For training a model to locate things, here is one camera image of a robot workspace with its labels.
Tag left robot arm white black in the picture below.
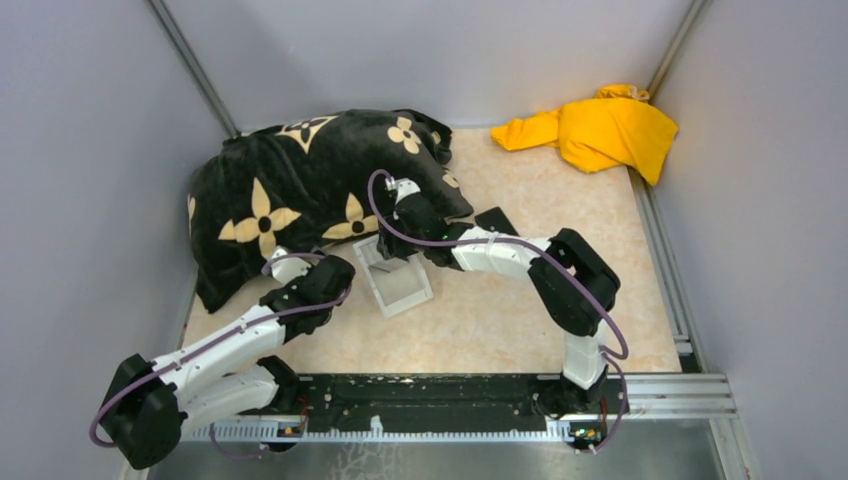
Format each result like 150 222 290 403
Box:
88 251 355 470

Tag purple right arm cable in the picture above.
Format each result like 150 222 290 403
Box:
367 169 631 455

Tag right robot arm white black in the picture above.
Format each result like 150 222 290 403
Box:
378 194 629 416

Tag black leather card holder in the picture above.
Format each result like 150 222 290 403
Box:
474 206 518 237

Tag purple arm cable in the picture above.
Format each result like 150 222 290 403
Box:
367 169 631 455
88 251 352 462

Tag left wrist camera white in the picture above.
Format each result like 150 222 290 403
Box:
263 247 311 285

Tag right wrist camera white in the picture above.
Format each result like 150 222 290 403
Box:
385 177 421 205

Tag grey cards in tray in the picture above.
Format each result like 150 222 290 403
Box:
371 258 409 274

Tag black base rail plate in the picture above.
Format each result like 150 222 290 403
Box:
236 372 631 437

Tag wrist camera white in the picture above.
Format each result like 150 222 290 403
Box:
385 177 421 205
263 247 311 285

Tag black floral plush blanket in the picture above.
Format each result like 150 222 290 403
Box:
187 109 473 313

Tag yellow cloth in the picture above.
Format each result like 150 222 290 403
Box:
490 84 679 186

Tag white plastic card tray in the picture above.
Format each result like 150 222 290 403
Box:
353 236 433 318

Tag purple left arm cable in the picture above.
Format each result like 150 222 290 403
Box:
88 251 352 462

